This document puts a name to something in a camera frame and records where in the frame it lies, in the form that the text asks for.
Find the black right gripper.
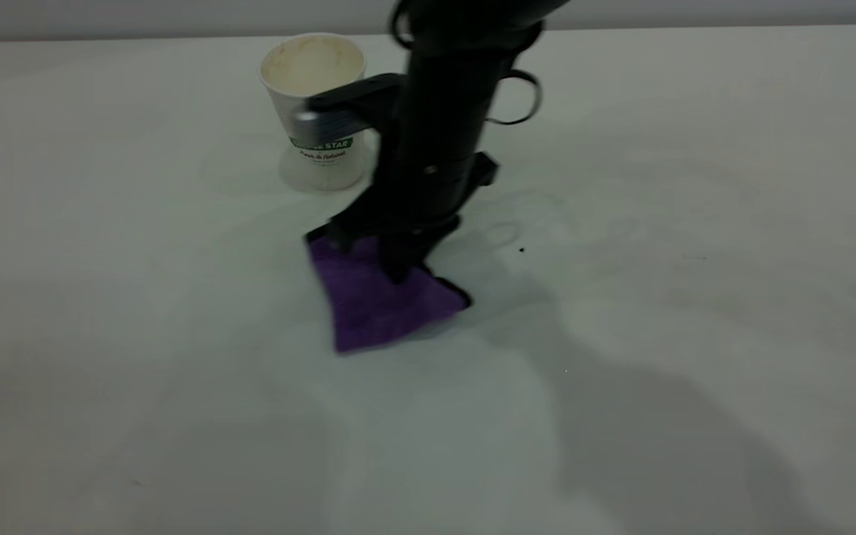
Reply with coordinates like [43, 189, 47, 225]
[322, 145, 500, 285]

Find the purple cloth with black trim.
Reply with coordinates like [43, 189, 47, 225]
[305, 232, 473, 355]

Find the white paper coffee cup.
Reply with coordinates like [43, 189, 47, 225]
[259, 33, 367, 192]

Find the black cable loop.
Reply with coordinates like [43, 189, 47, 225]
[484, 68, 545, 126]

